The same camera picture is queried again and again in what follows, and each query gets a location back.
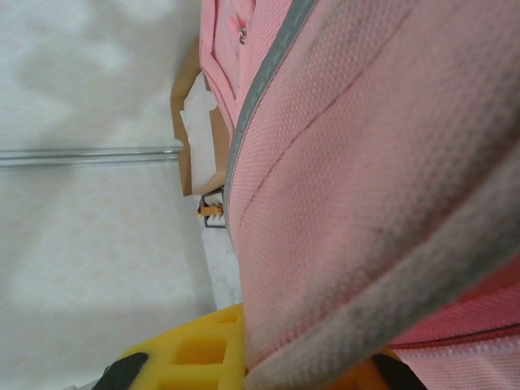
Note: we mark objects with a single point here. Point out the black battery pack with lead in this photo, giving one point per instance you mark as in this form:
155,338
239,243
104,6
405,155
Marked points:
212,211

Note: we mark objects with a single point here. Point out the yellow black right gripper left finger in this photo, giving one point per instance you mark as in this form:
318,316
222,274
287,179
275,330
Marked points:
195,357

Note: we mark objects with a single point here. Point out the cardboard tray with white foam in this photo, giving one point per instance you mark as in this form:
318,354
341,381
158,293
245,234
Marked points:
199,134

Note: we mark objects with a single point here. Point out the pink student backpack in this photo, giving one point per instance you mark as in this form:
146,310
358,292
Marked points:
365,183

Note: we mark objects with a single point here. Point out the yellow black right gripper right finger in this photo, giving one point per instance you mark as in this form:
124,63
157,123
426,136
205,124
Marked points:
386,373

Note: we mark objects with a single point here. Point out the aluminium frame post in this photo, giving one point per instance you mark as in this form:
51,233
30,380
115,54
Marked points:
81,156

